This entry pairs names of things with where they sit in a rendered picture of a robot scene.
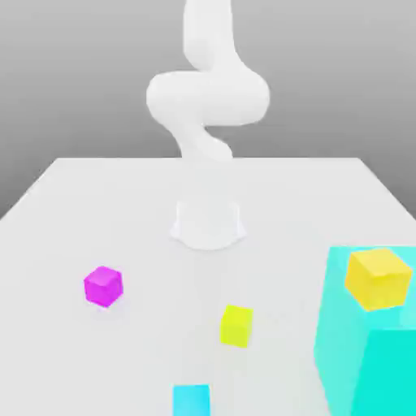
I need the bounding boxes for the small lime yellow cube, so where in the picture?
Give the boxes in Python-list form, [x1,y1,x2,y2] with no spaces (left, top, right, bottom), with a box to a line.
[219,304,254,349]

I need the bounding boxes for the small magenta cube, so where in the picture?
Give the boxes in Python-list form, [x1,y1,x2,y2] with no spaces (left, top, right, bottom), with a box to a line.
[83,265,124,309]

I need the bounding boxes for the small golden yellow cube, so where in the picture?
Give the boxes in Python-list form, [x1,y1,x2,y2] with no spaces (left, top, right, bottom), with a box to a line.
[344,247,414,313]

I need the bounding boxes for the small light blue cube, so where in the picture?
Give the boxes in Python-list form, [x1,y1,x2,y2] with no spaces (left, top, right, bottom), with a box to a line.
[171,383,211,416]

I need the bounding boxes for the large turquoise box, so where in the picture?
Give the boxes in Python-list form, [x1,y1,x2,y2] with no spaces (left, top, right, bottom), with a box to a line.
[313,245,416,416]

